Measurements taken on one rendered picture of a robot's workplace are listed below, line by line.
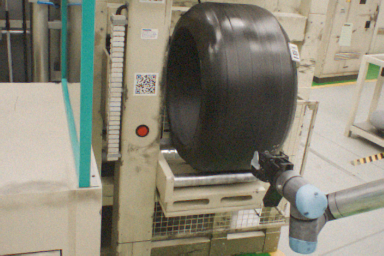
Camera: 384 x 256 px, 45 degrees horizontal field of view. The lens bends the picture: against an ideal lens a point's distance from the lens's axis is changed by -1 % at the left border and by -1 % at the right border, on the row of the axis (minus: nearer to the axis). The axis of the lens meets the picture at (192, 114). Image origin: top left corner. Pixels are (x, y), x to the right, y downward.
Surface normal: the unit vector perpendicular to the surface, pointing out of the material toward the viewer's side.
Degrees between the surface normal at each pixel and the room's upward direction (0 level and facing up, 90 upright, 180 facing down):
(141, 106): 90
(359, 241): 0
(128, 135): 90
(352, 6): 90
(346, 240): 0
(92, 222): 90
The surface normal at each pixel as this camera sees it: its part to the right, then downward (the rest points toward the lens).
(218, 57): -0.42, -0.18
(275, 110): 0.31, 0.28
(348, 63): 0.53, 0.37
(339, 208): -0.57, 0.19
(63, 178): 0.11, -0.92
